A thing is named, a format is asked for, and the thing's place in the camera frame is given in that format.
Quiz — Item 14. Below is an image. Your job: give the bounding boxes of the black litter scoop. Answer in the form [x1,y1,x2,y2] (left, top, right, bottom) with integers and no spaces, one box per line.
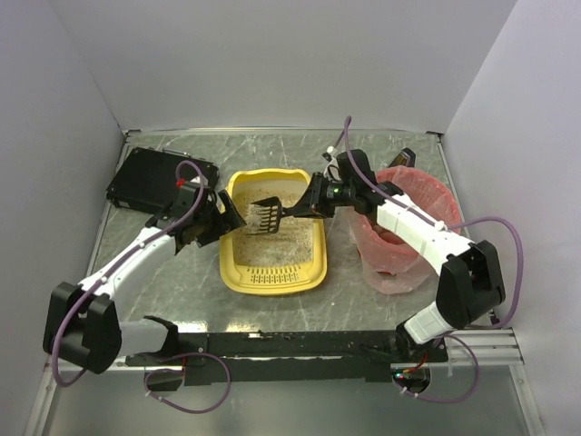
[246,196,292,235]

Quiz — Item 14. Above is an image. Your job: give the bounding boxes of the yellow litter box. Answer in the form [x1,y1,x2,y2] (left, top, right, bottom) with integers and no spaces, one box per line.
[220,168,328,296]

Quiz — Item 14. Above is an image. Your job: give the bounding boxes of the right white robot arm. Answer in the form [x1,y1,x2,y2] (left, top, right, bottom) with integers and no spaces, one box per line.
[276,149,506,345]

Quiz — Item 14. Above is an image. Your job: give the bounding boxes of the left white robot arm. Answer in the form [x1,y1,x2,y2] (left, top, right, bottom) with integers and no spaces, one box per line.
[43,181,246,374]

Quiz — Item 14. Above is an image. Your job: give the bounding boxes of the cat litter pellets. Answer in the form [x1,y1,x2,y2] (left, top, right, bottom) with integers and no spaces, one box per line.
[232,188,312,267]

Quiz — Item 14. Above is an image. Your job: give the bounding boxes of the black flat box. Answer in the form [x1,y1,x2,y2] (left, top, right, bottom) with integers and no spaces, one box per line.
[106,147,220,214]

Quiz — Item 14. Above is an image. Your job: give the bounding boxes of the black metronome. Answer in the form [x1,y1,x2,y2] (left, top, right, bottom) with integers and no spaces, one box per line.
[389,147,417,168]

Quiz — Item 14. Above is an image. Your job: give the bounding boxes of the red basket with bag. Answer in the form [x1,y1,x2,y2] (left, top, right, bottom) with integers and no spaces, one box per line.
[345,166,460,294]

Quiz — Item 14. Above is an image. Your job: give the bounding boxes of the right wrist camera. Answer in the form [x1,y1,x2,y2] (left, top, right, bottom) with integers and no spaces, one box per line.
[322,146,340,181]

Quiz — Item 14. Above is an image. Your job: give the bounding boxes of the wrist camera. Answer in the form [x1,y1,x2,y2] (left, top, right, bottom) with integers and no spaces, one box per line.
[176,176,201,188]
[322,146,340,181]

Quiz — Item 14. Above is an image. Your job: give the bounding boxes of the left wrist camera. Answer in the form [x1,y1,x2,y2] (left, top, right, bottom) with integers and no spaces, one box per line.
[176,176,201,188]

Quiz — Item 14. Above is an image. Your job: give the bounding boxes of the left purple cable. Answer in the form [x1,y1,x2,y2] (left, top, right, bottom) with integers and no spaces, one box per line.
[50,161,231,413]

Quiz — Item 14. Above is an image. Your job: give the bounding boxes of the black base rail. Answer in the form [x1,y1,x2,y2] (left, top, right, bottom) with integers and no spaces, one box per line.
[125,330,448,386]

